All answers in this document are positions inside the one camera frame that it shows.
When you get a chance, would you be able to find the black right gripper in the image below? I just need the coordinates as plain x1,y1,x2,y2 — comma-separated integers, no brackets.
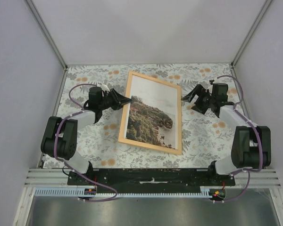
181,84,215,115

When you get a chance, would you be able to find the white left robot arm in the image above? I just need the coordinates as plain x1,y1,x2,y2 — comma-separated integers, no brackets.
41,85,132,185

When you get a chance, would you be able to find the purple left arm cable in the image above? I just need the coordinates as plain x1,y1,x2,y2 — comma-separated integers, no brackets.
53,83,118,202

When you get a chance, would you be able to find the aluminium front rail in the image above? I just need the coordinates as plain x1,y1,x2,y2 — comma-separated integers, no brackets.
25,169,281,188

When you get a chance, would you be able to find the landscape photo print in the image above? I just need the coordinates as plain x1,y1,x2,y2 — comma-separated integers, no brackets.
124,74,180,150

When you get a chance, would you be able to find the white slotted cable duct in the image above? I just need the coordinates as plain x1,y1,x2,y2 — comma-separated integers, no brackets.
34,187,212,198

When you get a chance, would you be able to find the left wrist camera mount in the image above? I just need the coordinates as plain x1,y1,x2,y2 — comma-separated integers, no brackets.
100,80,110,92

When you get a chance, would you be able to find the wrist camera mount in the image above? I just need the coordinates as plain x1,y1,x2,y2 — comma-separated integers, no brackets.
100,80,110,92
208,80,215,93

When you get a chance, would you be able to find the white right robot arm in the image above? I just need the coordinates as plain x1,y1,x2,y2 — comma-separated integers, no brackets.
181,81,272,186

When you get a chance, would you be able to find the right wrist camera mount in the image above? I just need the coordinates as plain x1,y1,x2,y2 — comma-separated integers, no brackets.
208,80,215,93

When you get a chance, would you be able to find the right aluminium frame post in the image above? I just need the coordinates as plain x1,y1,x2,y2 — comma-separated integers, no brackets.
231,0,274,69

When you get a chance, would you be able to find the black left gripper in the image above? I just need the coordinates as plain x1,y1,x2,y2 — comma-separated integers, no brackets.
99,89,132,111

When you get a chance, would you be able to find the left aluminium frame post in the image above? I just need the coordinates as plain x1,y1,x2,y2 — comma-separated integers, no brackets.
25,0,68,71

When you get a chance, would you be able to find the aluminium frame post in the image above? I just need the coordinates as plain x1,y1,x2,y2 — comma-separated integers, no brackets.
231,0,274,69
25,0,68,71

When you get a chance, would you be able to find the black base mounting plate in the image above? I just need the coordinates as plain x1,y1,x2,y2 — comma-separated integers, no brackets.
67,168,235,190

